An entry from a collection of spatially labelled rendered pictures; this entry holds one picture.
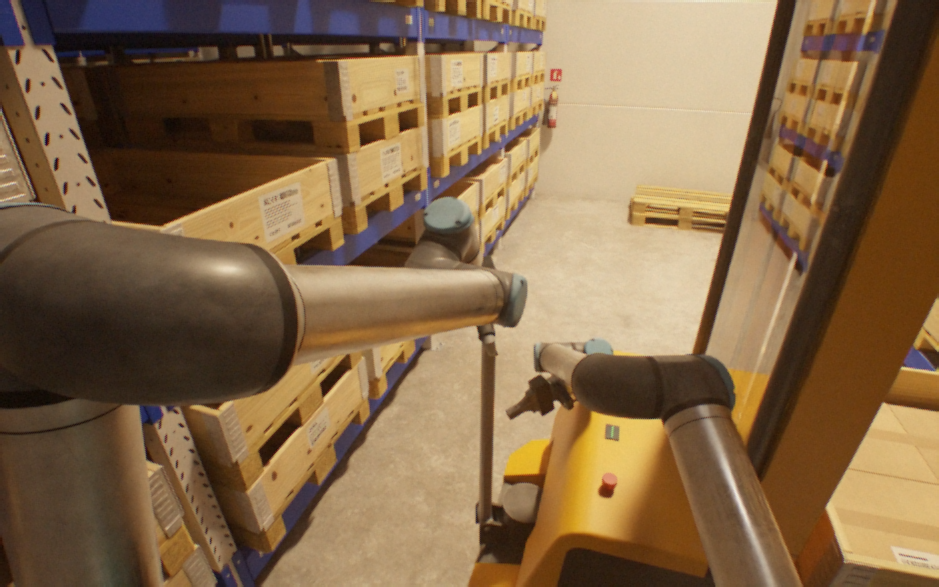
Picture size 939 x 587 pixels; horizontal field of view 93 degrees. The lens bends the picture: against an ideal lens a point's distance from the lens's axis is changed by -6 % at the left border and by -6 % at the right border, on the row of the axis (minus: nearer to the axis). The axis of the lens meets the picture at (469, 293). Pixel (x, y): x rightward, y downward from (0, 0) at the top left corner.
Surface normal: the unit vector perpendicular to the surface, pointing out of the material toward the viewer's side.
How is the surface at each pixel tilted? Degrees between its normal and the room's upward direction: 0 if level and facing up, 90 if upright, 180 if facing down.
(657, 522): 0
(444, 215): 28
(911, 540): 0
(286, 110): 90
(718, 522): 52
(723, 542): 60
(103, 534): 89
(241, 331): 74
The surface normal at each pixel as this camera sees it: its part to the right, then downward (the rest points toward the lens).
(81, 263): 0.18, -0.54
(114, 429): 0.97, 0.16
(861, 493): 0.00, -0.88
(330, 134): -0.30, 0.44
